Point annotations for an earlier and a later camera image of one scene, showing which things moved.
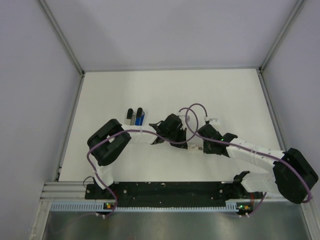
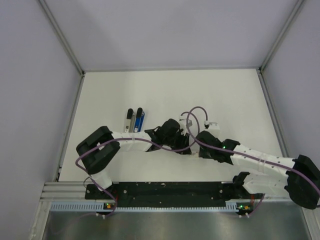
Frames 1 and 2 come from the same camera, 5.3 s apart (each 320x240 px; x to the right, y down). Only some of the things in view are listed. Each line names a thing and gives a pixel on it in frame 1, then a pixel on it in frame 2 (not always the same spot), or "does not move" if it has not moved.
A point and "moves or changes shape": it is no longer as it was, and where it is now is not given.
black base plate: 170,194 does not move
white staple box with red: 195,148 moves or changes shape
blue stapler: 139,117 does not move
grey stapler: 130,118 does not move
